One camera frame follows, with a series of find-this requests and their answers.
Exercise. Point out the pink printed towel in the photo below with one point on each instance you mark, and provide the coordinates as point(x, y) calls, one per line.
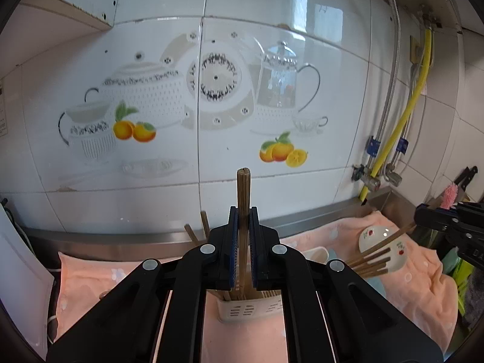
point(416, 283)

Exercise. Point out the yellowed wall plate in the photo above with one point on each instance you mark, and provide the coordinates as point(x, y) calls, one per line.
point(416, 49)

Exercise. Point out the floral ceramic plate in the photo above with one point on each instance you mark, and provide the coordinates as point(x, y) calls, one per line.
point(372, 236)

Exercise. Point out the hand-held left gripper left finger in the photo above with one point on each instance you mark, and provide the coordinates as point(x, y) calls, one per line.
point(234, 249)

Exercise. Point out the cream plastic utensil holder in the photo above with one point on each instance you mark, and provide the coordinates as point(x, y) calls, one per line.
point(253, 315)

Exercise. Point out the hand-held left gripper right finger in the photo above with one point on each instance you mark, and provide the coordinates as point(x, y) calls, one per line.
point(252, 249)

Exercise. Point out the green plastic basket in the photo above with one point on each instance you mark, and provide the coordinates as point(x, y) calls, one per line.
point(463, 279)

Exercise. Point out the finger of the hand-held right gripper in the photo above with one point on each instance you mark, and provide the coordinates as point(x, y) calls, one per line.
point(435, 211)
point(435, 222)

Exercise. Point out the metal angle valve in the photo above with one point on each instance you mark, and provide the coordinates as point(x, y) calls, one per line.
point(393, 177)

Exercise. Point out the teal plastic container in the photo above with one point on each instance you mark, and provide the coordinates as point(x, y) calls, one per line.
point(450, 262)

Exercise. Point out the pink bottle brush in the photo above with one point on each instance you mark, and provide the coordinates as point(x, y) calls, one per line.
point(450, 193)

